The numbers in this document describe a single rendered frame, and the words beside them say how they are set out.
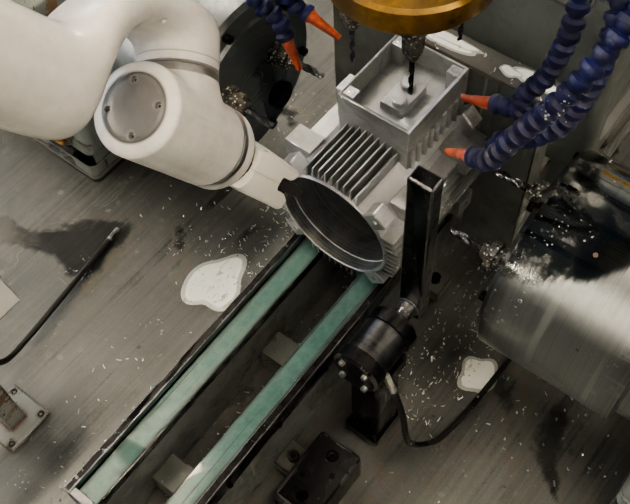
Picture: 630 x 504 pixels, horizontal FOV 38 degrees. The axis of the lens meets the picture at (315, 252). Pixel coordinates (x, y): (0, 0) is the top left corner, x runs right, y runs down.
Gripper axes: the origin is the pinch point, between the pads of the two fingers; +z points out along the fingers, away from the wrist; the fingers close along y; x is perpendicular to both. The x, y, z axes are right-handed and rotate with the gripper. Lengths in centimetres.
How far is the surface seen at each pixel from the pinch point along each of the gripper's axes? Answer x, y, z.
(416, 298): -3.6, 20.4, 3.3
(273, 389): -22.2, 10.2, 7.0
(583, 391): -2.7, 40.4, 4.3
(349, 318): -10.7, 12.2, 12.4
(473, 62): 22.8, 11.0, 6.7
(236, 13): 14.2, -15.4, -0.2
